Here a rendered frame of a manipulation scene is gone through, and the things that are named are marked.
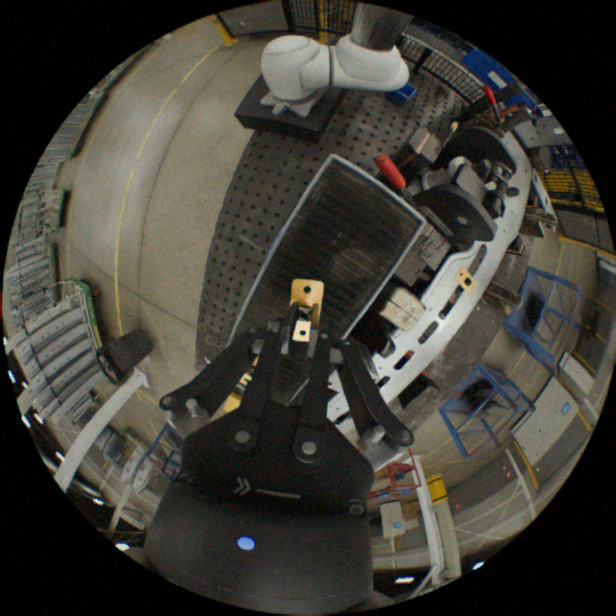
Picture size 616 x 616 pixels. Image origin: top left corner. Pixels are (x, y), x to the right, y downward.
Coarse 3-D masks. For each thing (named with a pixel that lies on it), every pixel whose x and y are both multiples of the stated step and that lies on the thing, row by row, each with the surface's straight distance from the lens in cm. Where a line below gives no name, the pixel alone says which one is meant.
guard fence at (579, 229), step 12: (564, 216) 389; (576, 216) 377; (588, 216) 367; (564, 228) 419; (576, 228) 404; (588, 228) 392; (600, 228) 378; (576, 240) 429; (588, 240) 416; (600, 240) 402; (600, 252) 424; (612, 252) 415
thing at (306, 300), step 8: (296, 280) 22; (304, 280) 22; (312, 280) 22; (296, 288) 22; (312, 288) 22; (320, 288) 22; (296, 296) 22; (304, 296) 22; (312, 296) 22; (320, 296) 22; (304, 304) 22; (312, 304) 22; (320, 304) 22; (304, 320) 22; (296, 328) 24; (304, 328) 24; (296, 336) 24; (304, 336) 24
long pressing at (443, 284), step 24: (528, 168) 94; (528, 192) 87; (504, 216) 67; (504, 240) 66; (456, 264) 50; (480, 264) 57; (432, 288) 47; (480, 288) 59; (432, 312) 50; (456, 312) 55; (408, 336) 49; (432, 336) 53; (384, 360) 51; (408, 360) 55; (336, 408) 62
